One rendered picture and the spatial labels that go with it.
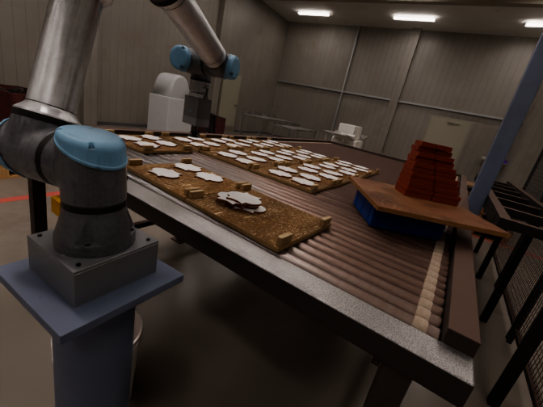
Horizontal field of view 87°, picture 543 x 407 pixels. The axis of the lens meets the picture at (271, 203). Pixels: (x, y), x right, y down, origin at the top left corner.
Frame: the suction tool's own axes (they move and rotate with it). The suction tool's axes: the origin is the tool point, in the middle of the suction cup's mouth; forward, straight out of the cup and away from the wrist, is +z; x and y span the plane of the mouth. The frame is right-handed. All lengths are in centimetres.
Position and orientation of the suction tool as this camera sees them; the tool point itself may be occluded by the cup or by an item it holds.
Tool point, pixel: (194, 136)
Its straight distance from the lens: 121.2
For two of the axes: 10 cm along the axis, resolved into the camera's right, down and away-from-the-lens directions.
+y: -7.6, -3.5, 5.4
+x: -6.1, 1.3, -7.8
